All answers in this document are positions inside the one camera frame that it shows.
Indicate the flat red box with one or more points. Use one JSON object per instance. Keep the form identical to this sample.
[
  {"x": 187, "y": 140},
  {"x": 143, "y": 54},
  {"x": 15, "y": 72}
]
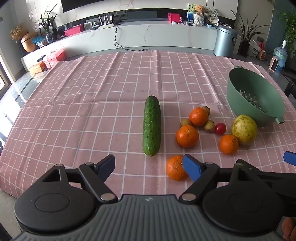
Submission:
[{"x": 74, "y": 30}]

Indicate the black television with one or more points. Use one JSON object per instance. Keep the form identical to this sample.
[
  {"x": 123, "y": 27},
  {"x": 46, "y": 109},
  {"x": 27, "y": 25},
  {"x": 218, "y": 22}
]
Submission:
[{"x": 124, "y": 4}]

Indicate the upright red box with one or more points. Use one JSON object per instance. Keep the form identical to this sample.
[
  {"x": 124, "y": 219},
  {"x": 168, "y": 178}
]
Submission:
[{"x": 174, "y": 17}]

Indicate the round orange vase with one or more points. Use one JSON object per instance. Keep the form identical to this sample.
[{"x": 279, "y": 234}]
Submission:
[{"x": 29, "y": 42}]

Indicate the blue water bottle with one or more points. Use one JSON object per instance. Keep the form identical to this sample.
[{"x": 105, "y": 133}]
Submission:
[{"x": 280, "y": 56}]

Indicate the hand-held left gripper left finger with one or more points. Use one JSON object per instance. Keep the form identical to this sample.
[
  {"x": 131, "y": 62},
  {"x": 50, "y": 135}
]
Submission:
[{"x": 106, "y": 166}]

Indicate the silver trash can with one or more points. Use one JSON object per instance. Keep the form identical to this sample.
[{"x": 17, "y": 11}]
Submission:
[{"x": 224, "y": 41}]

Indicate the yellow-green pomelo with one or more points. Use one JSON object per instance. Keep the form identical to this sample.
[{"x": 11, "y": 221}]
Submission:
[{"x": 244, "y": 129}]

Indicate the round printed fan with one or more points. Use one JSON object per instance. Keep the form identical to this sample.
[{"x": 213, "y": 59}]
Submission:
[{"x": 211, "y": 12}]

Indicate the brown teddy bear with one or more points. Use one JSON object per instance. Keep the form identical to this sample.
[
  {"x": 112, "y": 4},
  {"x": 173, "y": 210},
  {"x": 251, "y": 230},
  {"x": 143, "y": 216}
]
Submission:
[{"x": 199, "y": 9}]

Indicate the red cherry tomato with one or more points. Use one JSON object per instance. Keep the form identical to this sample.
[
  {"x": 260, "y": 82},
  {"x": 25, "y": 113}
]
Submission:
[{"x": 220, "y": 128}]

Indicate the white marble television cabinet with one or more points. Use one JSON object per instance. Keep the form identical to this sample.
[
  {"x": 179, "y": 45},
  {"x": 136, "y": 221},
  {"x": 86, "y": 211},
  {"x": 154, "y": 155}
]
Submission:
[{"x": 143, "y": 34}]

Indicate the dried yellow flowers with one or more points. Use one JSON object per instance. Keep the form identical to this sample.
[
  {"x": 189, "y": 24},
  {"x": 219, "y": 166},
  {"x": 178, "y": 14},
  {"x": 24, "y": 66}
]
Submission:
[{"x": 18, "y": 32}]

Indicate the orange cardboard box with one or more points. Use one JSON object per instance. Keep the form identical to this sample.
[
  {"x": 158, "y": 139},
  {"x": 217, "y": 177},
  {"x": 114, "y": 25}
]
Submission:
[{"x": 37, "y": 67}]

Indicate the green colander bowl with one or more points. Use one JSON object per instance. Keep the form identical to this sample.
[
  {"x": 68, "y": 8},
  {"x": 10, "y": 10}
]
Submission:
[{"x": 240, "y": 81}]

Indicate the white plastic bag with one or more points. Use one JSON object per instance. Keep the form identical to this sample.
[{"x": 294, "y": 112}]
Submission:
[{"x": 254, "y": 49}]

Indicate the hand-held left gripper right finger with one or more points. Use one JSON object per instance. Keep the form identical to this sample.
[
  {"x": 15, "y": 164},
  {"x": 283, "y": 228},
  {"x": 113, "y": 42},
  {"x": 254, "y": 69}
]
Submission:
[{"x": 192, "y": 167}]

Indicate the green leafy plant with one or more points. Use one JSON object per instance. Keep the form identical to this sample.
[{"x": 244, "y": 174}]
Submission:
[{"x": 289, "y": 25}]

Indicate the potted plant in glass vase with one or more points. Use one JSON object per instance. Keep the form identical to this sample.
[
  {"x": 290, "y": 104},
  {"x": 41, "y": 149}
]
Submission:
[{"x": 47, "y": 27}]

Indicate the white router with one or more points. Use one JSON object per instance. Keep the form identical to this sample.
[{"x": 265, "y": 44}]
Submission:
[{"x": 106, "y": 25}]

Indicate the small brown kiwi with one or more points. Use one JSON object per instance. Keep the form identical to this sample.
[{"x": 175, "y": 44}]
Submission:
[
  {"x": 207, "y": 109},
  {"x": 185, "y": 122},
  {"x": 209, "y": 126}
]

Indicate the red bag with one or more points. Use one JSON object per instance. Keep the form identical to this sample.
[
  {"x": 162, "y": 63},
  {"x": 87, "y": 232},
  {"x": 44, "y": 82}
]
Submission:
[{"x": 261, "y": 52}]

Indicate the small white device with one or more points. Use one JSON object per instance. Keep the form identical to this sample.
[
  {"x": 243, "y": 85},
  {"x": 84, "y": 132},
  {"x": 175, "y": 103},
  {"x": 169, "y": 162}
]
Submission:
[{"x": 87, "y": 26}]

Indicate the green picture card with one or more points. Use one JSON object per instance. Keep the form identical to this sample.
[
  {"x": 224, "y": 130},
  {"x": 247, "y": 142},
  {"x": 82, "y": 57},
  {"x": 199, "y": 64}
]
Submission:
[{"x": 190, "y": 11}]

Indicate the pink checkered tablecloth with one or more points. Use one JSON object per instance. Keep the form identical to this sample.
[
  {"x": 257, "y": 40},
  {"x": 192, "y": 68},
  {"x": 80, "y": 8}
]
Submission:
[{"x": 81, "y": 115}]

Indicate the pink and red boxes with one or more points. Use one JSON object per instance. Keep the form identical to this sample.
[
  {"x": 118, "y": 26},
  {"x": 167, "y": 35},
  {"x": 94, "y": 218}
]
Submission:
[{"x": 55, "y": 56}]

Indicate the dark side table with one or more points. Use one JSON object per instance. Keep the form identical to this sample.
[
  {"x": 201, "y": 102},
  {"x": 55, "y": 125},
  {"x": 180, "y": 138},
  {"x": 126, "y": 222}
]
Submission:
[{"x": 290, "y": 83}]

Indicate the person's right hand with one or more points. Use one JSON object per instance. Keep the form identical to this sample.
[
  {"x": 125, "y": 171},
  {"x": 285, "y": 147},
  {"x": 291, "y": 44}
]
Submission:
[{"x": 289, "y": 229}]

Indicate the potted plant in black pot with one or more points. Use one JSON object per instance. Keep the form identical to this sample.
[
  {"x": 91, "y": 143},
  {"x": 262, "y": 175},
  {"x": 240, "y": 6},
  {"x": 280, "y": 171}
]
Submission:
[{"x": 245, "y": 46}]

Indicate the orange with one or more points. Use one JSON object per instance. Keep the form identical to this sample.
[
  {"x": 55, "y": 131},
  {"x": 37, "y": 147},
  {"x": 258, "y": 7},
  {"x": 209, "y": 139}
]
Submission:
[
  {"x": 229, "y": 144},
  {"x": 187, "y": 136},
  {"x": 174, "y": 168},
  {"x": 198, "y": 116}
]

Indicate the blue packet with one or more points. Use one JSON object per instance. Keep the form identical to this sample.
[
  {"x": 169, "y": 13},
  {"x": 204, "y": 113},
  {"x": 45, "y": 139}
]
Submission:
[{"x": 39, "y": 41}]

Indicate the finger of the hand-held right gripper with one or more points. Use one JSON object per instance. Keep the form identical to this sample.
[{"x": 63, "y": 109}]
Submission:
[
  {"x": 282, "y": 183},
  {"x": 291, "y": 158}
]

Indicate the white box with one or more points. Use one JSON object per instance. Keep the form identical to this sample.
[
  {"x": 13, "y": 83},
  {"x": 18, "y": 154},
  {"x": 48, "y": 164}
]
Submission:
[{"x": 239, "y": 45}]

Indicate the green cucumber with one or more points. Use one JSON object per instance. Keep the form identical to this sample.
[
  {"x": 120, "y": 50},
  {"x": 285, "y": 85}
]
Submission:
[{"x": 152, "y": 125}]

